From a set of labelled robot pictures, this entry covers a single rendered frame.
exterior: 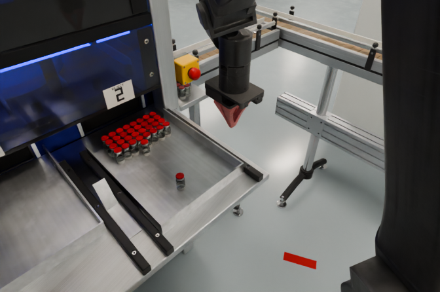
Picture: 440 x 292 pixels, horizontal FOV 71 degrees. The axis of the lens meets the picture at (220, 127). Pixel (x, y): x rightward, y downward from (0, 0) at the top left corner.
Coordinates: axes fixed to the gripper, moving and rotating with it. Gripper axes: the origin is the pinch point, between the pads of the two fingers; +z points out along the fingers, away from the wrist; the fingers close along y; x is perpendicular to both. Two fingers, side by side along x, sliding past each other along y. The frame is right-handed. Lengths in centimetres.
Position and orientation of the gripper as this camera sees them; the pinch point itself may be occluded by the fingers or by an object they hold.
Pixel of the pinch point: (232, 123)
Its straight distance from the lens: 64.6
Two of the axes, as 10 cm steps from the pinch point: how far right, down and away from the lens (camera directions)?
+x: -7.3, 4.4, -5.3
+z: 0.0, 7.7, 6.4
